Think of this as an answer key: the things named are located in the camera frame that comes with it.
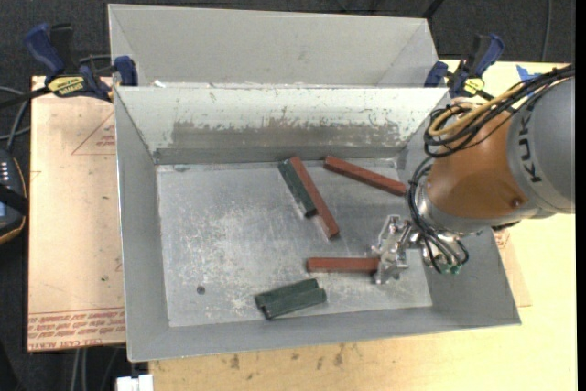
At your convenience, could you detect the grey metal bin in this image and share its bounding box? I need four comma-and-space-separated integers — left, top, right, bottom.
107, 3, 522, 364

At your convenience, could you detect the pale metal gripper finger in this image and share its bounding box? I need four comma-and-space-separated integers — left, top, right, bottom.
370, 242, 397, 265
374, 261, 410, 286

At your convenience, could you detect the red-brown flat block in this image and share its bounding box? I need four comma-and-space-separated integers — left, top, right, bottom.
322, 155, 408, 198
305, 256, 382, 275
288, 156, 341, 241

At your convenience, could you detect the brown cardboard board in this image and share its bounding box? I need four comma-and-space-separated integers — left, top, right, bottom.
27, 75, 533, 353

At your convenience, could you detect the dark green flat block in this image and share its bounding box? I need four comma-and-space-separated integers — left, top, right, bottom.
254, 277, 320, 309
277, 158, 319, 219
261, 288, 328, 320

